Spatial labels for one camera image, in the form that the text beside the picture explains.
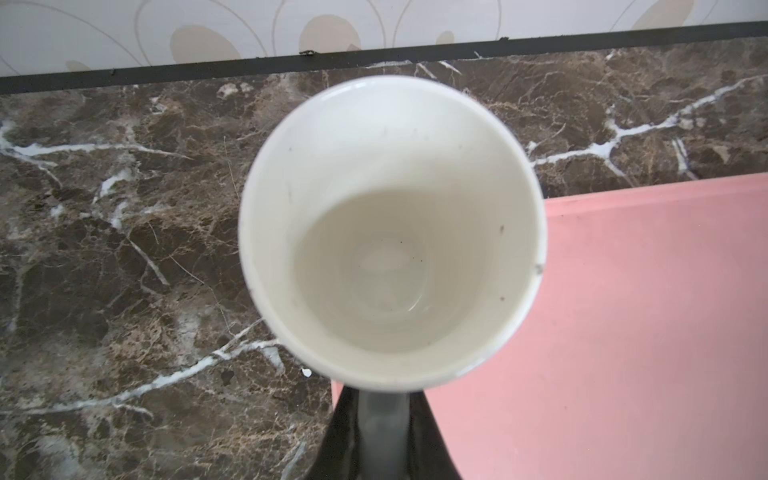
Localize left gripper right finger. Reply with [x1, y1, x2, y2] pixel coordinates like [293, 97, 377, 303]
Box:
[409, 391, 462, 480]

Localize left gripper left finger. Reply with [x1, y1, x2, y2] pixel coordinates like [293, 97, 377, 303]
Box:
[305, 387, 359, 480]

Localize light grey mug white inside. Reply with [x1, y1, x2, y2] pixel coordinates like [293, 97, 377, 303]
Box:
[238, 75, 547, 479]

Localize pink rectangular tray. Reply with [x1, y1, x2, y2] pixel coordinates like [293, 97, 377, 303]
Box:
[329, 172, 768, 480]

